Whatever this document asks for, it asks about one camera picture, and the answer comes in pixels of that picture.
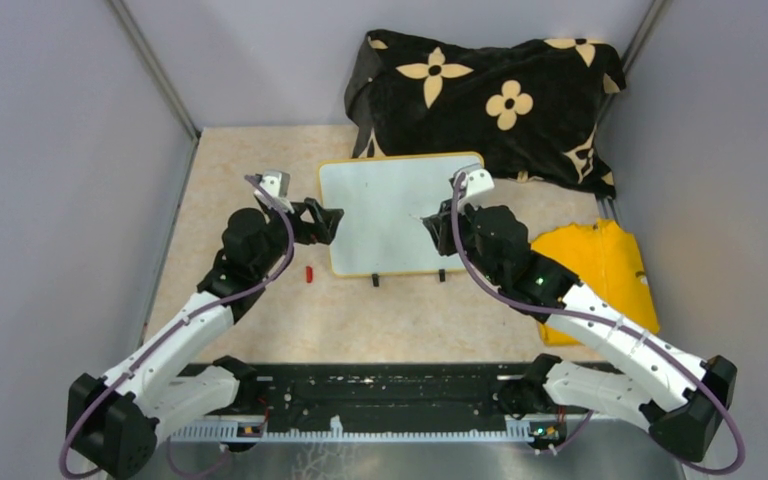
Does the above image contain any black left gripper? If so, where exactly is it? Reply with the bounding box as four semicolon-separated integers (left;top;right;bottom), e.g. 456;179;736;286
255;196;343;278

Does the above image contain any yellow framed whiteboard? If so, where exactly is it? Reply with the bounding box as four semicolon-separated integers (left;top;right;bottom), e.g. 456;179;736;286
318;152;484;277

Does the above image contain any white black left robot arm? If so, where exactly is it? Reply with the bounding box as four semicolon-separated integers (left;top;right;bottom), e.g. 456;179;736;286
58;198;345;479

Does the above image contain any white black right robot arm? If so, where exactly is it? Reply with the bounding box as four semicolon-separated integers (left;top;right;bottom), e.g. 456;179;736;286
421;201;746;464

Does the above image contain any black floral pillow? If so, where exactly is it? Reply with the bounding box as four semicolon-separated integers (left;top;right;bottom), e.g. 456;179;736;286
344;29;626;198

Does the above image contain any yellow cloth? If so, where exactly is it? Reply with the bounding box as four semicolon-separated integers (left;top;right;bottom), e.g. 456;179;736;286
532;219;660;333

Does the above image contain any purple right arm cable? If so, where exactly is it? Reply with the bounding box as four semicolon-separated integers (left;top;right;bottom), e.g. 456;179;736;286
450;170;748;477

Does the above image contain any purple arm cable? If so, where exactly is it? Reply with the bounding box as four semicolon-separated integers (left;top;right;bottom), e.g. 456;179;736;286
450;170;748;477
59;174;296;480

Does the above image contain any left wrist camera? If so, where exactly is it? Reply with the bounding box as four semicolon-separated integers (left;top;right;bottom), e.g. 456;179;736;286
255;170;294;214

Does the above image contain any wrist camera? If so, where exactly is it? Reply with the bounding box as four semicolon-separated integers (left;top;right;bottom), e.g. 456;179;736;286
255;170;294;214
452;163;495;212

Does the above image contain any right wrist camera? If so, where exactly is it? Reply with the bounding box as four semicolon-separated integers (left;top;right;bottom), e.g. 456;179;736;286
452;163;495;212

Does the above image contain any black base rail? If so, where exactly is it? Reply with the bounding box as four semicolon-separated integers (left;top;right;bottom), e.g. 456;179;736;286
171;360;591;452

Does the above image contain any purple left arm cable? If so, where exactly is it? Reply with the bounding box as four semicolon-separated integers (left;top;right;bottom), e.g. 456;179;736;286
59;174;296;480

